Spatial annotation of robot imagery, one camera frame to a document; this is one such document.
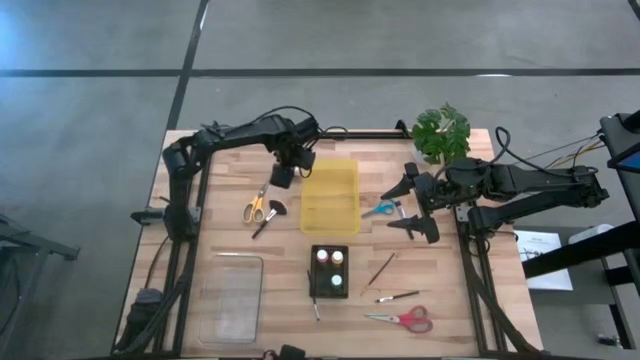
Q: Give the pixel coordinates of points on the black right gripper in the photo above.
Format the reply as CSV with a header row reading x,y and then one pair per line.
x,y
430,192

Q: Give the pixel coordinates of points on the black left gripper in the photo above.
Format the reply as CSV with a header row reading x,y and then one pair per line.
x,y
295,152

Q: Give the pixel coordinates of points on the black fan brush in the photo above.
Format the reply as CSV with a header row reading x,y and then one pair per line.
x,y
277,207

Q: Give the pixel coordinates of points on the yellow paint bottle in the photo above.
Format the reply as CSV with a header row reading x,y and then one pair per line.
x,y
337,257

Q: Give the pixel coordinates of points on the black paintbrush silver ferrule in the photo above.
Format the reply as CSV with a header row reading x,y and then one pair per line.
x,y
400,296

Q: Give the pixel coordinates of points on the black paintbrush white tip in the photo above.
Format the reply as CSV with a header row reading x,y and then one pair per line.
x,y
313,295

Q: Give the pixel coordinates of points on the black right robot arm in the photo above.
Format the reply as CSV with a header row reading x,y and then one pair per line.
x,y
525,182

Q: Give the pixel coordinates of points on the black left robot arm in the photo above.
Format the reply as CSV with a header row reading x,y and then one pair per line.
x,y
235,135

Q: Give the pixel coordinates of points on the white plant pot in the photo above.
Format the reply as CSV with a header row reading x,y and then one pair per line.
x,y
419,159

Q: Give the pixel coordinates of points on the yellow plastic bin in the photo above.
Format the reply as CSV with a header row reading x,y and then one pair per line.
x,y
330,210

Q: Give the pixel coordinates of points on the green artificial plant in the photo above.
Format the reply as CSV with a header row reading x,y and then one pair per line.
x,y
442,132

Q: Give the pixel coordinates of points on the black slotted plastic basket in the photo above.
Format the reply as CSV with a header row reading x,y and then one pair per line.
x,y
315,272

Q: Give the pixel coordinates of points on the clear plastic container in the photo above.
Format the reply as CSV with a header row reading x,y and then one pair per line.
x,y
231,300

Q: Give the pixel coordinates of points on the white paper sheet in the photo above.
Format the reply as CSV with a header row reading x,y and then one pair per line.
x,y
550,277

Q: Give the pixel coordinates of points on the black equipment cart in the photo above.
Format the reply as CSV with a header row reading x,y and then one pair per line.
x,y
575,251

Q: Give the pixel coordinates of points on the white plastic box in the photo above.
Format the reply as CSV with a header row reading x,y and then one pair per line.
x,y
592,231

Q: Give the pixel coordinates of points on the small black device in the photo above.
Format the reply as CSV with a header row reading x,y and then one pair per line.
x,y
607,340

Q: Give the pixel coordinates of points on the grey metal stand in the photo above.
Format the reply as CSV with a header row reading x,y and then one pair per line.
x,y
60,250

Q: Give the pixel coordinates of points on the black aluminium table frame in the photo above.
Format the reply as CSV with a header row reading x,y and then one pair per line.
x,y
305,135

